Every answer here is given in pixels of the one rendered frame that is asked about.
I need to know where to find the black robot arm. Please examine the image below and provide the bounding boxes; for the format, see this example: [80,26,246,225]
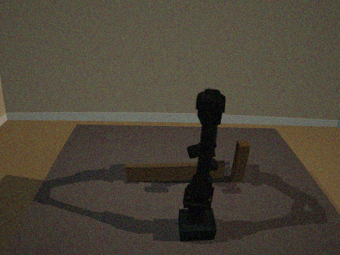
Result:
[183,89,225,225]

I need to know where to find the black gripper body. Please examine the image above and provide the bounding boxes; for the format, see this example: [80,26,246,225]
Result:
[210,142,218,171]

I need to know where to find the brown wooden post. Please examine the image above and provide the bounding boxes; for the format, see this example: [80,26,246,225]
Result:
[231,140,250,182]

